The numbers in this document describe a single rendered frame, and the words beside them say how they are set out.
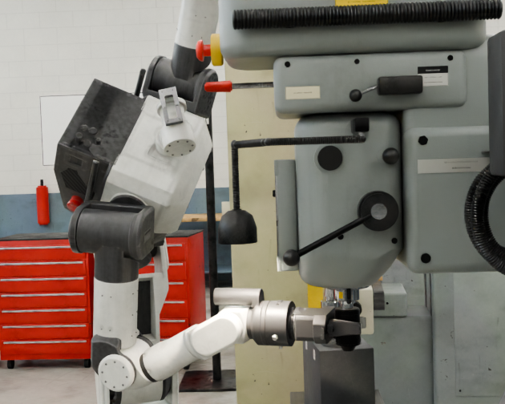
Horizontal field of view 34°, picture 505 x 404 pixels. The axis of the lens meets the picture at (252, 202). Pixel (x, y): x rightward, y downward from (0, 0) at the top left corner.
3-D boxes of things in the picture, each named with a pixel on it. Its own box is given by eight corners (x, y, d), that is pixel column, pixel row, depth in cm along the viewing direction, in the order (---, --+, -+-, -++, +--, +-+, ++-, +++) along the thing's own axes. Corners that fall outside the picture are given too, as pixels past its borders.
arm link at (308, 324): (324, 307, 152) (261, 305, 156) (325, 358, 153) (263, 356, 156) (337, 295, 164) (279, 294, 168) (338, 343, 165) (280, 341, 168)
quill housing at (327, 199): (300, 293, 147) (293, 114, 146) (297, 277, 168) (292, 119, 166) (407, 291, 147) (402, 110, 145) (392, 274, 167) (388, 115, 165)
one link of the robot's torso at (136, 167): (33, 240, 192) (44, 156, 163) (90, 135, 211) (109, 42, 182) (152, 289, 194) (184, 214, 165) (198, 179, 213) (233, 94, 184)
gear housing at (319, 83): (274, 114, 144) (272, 55, 143) (275, 119, 168) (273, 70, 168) (469, 107, 143) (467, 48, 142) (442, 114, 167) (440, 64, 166)
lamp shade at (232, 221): (213, 242, 155) (212, 208, 154) (249, 240, 157) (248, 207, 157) (225, 245, 148) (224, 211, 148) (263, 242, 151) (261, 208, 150)
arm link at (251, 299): (267, 352, 159) (212, 350, 162) (281, 333, 169) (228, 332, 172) (263, 295, 157) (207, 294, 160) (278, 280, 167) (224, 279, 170)
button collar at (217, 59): (211, 64, 153) (209, 31, 153) (213, 67, 159) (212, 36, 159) (221, 63, 153) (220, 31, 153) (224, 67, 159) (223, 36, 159)
